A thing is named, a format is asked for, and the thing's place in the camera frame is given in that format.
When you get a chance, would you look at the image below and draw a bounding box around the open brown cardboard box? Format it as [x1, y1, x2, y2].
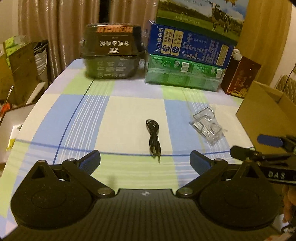
[236, 81, 295, 154]

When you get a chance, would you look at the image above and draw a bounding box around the cow picture milk carton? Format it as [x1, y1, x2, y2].
[156, 0, 248, 46]

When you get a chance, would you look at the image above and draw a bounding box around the beige curtain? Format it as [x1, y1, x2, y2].
[18, 0, 158, 82]

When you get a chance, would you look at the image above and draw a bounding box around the brown cardboard box on sofa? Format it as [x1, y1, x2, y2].
[1, 36, 49, 105]

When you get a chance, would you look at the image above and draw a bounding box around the black cable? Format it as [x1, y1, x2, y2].
[145, 118, 162, 164]

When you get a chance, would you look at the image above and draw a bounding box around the blue milk carton box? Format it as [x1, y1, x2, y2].
[147, 21, 234, 69]

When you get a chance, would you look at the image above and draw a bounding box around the black noodle bowl pack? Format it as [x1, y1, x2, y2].
[80, 23, 145, 79]

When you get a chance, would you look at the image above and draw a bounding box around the white open tray box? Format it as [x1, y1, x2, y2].
[0, 103, 35, 164]

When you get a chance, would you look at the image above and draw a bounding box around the clear bag with wire rack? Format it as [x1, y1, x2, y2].
[189, 107, 224, 146]

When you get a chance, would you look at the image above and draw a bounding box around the person's right hand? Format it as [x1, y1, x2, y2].
[282, 185, 296, 223]

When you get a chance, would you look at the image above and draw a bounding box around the green wrapped drink pack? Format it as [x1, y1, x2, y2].
[145, 54, 225, 91]

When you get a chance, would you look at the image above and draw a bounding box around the dark red gift box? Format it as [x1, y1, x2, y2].
[220, 56, 261, 98]

